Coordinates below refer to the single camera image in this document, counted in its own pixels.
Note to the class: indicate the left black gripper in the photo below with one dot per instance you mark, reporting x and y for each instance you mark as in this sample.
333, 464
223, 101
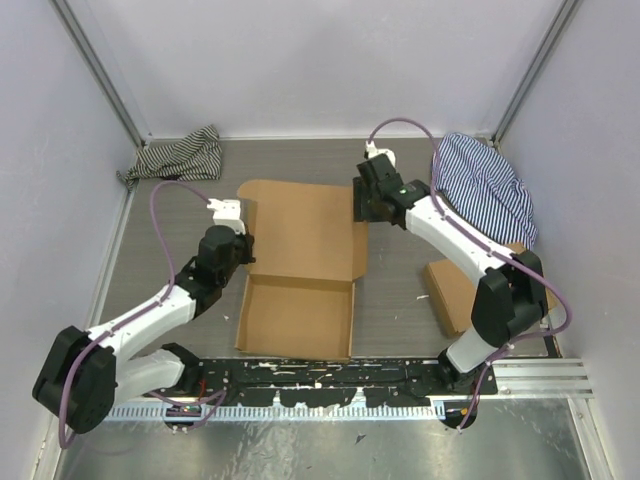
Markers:
247, 240

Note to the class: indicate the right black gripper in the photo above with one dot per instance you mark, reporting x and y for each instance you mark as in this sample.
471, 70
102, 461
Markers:
362, 210

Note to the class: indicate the brown cardboard box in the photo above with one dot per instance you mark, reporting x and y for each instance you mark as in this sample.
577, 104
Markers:
445, 295
309, 252

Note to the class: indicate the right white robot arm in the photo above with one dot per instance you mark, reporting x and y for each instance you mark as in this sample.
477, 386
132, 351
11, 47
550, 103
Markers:
417, 212

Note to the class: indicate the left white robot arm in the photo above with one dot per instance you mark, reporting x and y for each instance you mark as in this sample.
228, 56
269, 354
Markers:
88, 372

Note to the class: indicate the folded brown cardboard box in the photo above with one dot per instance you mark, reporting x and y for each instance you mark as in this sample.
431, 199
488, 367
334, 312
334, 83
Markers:
445, 295

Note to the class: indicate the blue white striped cloth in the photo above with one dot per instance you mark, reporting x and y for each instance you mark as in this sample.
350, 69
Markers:
483, 188

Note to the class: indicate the black white striped cloth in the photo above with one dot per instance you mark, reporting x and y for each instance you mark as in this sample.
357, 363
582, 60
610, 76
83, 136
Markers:
196, 157

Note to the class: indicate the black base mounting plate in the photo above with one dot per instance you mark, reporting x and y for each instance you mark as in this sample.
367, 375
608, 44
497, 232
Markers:
393, 382

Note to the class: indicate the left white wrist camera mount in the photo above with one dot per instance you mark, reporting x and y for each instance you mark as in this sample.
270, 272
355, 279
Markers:
227, 213

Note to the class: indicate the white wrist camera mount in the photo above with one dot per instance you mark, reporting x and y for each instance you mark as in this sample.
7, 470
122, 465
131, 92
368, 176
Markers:
227, 213
372, 151

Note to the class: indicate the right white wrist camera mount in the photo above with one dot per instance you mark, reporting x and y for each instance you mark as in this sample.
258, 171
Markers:
372, 151

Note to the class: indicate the white slotted cable duct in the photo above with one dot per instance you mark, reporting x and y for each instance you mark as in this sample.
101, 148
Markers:
154, 411

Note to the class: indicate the aluminium front rail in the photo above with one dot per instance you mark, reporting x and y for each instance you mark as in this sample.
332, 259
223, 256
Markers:
533, 378

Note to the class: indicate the right aluminium corner post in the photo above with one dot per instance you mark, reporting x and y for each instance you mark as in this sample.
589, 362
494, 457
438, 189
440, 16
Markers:
550, 40

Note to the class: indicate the aluminium corner post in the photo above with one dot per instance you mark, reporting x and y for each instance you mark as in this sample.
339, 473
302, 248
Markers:
96, 67
550, 40

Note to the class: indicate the left aluminium corner post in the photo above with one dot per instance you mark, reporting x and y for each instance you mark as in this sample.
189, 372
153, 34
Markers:
96, 67

